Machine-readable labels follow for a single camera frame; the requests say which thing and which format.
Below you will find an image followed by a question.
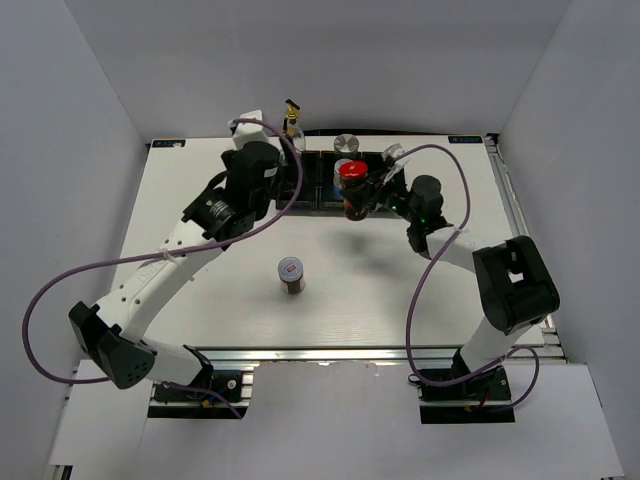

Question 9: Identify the blue logo sticker left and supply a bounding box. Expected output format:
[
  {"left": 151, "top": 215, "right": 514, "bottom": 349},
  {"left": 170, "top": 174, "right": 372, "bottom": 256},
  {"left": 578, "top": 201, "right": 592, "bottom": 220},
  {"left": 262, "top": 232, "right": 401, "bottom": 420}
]
[{"left": 151, "top": 139, "right": 186, "bottom": 149}]

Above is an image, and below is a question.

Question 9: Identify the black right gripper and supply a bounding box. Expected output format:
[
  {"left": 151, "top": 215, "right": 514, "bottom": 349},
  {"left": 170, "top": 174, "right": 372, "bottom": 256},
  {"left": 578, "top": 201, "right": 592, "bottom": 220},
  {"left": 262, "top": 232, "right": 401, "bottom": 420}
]
[{"left": 340, "top": 166, "right": 420, "bottom": 225}]

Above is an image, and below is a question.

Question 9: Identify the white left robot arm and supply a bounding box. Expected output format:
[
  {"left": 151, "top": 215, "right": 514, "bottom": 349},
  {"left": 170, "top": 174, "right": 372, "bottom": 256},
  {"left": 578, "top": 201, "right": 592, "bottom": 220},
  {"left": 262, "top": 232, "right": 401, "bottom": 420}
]
[{"left": 69, "top": 141, "right": 280, "bottom": 399}]

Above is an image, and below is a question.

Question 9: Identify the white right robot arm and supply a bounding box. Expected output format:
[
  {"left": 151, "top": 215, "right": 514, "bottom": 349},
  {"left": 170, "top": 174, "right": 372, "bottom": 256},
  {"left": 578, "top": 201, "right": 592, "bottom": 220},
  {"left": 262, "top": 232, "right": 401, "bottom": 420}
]
[{"left": 366, "top": 171, "right": 560, "bottom": 399}]

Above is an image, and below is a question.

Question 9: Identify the red lid dark spice jar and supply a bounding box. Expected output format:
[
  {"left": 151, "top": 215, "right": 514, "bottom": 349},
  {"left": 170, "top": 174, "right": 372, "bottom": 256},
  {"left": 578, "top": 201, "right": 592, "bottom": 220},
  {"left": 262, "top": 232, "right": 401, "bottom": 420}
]
[{"left": 278, "top": 257, "right": 305, "bottom": 295}]

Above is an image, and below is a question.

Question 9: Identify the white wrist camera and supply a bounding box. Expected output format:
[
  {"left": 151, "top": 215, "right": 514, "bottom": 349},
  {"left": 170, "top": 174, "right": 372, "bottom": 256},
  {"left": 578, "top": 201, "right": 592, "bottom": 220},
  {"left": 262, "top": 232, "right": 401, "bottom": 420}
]
[
  {"left": 228, "top": 120, "right": 269, "bottom": 150},
  {"left": 381, "top": 143, "right": 406, "bottom": 177}
]

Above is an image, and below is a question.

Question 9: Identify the small brown spice jar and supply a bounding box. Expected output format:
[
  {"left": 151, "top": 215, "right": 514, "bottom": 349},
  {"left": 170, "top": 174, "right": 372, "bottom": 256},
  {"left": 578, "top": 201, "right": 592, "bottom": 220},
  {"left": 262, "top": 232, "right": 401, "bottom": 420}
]
[{"left": 338, "top": 160, "right": 368, "bottom": 221}]

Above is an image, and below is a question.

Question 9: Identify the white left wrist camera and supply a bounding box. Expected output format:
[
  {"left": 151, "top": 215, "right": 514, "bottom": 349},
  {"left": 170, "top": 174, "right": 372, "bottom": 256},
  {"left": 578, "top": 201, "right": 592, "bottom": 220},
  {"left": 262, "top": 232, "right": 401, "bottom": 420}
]
[{"left": 228, "top": 120, "right": 269, "bottom": 150}]

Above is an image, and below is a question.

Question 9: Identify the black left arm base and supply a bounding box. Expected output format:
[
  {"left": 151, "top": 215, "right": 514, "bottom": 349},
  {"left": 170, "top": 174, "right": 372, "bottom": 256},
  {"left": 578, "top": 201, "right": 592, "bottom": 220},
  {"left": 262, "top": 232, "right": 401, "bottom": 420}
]
[{"left": 147, "top": 363, "right": 252, "bottom": 420}]

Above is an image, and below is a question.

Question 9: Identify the blue label spice jar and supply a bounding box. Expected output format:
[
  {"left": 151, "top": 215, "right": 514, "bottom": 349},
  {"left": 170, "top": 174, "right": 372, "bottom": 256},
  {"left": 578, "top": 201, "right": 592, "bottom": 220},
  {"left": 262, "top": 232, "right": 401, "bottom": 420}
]
[{"left": 333, "top": 159, "right": 348, "bottom": 200}]

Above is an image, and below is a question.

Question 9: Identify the blue logo sticker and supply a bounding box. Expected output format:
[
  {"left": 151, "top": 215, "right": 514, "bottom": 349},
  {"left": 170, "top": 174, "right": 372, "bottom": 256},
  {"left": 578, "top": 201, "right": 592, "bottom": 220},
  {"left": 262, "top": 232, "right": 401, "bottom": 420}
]
[
  {"left": 448, "top": 135, "right": 484, "bottom": 144},
  {"left": 151, "top": 139, "right": 186, "bottom": 149}
]

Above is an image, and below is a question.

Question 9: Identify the silver lid pink salt jar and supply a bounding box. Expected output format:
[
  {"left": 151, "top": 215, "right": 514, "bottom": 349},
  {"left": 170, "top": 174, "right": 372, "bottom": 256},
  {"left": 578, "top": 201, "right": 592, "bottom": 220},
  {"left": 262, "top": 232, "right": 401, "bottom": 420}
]
[{"left": 333, "top": 133, "right": 360, "bottom": 155}]

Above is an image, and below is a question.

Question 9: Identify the black three-compartment organizer tray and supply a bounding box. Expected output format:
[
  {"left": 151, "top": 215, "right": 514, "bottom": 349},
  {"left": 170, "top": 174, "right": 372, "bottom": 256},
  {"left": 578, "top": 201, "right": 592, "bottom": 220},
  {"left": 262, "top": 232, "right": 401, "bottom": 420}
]
[{"left": 276, "top": 150, "right": 408, "bottom": 219}]

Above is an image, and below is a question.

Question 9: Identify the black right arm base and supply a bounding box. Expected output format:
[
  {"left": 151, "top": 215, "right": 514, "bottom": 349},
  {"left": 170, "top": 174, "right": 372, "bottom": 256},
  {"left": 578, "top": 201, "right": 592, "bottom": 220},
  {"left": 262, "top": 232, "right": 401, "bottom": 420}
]
[{"left": 408, "top": 367, "right": 515, "bottom": 425}]

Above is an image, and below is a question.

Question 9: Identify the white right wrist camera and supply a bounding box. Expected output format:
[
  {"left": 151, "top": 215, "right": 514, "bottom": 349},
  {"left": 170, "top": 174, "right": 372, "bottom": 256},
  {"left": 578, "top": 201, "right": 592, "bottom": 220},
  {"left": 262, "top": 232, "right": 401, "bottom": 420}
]
[{"left": 381, "top": 143, "right": 406, "bottom": 177}]

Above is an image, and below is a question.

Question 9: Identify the blue logo sticker right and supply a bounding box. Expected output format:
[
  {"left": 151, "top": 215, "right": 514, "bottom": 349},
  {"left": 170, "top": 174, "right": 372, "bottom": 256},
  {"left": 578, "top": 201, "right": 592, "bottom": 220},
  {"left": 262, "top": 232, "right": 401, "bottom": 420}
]
[{"left": 448, "top": 135, "right": 484, "bottom": 144}]

